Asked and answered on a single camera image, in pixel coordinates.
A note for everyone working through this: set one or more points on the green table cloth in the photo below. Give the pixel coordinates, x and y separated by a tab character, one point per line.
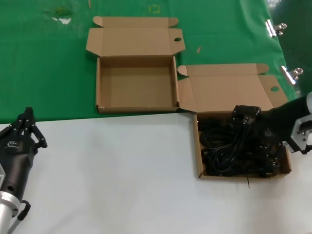
36	73

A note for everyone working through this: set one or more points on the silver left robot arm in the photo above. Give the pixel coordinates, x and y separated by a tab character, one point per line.
7	209

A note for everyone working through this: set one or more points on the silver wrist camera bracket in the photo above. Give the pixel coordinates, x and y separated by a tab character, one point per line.
1	174
299	131

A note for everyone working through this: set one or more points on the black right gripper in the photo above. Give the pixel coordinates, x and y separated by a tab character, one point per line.
280	122

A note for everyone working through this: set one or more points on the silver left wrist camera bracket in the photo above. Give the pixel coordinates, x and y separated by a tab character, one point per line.
1	174

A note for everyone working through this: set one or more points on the open brown cardboard box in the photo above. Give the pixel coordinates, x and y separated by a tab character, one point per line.
136	83
224	92

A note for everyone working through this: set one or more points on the silver binder clip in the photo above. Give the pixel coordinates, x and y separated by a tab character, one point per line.
270	28
287	75

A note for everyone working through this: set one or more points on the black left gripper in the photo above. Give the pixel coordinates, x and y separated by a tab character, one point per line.
15	163

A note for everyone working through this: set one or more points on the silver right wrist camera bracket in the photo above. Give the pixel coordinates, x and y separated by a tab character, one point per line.
299	131

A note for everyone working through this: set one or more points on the yellow tape square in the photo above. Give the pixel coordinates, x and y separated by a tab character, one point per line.
149	9

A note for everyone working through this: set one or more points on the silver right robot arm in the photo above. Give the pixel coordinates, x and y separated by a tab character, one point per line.
309	102

